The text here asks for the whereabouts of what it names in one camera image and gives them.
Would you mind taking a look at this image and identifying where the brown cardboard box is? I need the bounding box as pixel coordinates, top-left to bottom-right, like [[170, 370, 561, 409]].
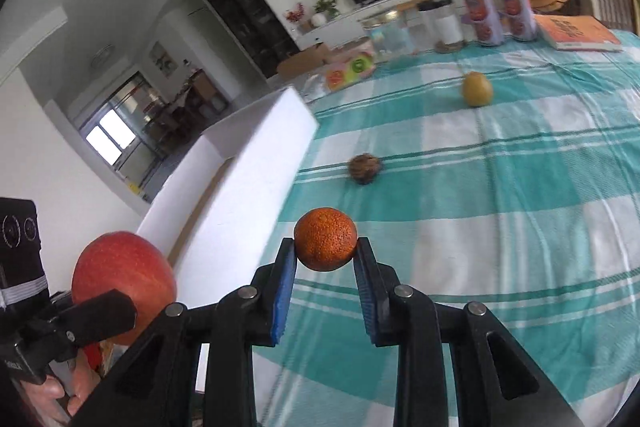
[[276, 43, 333, 80]]

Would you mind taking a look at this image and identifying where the yellow-green pear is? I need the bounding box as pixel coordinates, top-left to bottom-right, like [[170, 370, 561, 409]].
[[461, 72, 494, 108]]

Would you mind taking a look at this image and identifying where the red apple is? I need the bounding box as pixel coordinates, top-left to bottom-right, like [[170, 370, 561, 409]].
[[71, 231, 177, 345]]

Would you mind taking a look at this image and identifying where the gold-lidded glass jar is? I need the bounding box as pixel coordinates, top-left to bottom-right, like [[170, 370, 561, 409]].
[[362, 14, 413, 58]]

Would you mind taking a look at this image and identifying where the black-lidded jar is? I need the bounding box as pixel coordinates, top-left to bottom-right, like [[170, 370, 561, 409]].
[[417, 0, 463, 52]]

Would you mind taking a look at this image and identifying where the dark brown mangosteen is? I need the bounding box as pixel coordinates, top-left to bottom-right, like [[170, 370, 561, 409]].
[[347, 153, 383, 184]]

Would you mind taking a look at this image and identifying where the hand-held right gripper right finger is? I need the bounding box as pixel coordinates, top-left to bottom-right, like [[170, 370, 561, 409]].
[[352, 238, 586, 427]]

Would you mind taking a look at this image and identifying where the red flower arrangement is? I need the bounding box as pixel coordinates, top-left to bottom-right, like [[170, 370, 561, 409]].
[[284, 3, 308, 34]]

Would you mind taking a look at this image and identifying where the person's left hand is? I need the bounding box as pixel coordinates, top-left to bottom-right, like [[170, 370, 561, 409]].
[[20, 349, 108, 423]]

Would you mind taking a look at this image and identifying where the orange book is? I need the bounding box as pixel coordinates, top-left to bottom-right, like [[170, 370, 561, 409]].
[[535, 16, 625, 52]]

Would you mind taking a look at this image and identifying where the colourful fruit-print pouch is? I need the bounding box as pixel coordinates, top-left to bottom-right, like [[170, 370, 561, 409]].
[[325, 54, 376, 90]]

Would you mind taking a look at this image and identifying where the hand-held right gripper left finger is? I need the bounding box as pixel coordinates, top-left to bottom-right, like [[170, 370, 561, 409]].
[[75, 238, 297, 427]]

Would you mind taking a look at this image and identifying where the white television cabinet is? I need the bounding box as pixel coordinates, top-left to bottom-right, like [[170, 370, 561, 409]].
[[295, 0, 501, 52]]

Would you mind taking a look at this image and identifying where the green plant in white pot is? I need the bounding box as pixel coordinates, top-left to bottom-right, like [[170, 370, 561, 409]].
[[312, 0, 342, 28]]

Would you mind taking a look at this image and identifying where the teal plaid tablecloth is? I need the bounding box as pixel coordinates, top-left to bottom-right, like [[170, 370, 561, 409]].
[[250, 27, 640, 427]]

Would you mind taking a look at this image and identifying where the left white red can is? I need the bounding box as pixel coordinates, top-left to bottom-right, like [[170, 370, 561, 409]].
[[461, 0, 505, 46]]

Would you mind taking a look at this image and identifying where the white box with cardboard bottom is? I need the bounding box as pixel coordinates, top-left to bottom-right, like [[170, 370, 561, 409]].
[[135, 86, 321, 308]]

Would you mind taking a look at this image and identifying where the black glass display cabinet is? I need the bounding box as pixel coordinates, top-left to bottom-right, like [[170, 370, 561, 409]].
[[187, 0, 301, 80]]

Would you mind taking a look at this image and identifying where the orange tangerine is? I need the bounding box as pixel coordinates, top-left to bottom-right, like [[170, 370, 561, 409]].
[[293, 208, 359, 272]]

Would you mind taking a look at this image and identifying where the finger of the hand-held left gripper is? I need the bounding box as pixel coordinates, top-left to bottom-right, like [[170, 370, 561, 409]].
[[30, 290, 138, 363]]

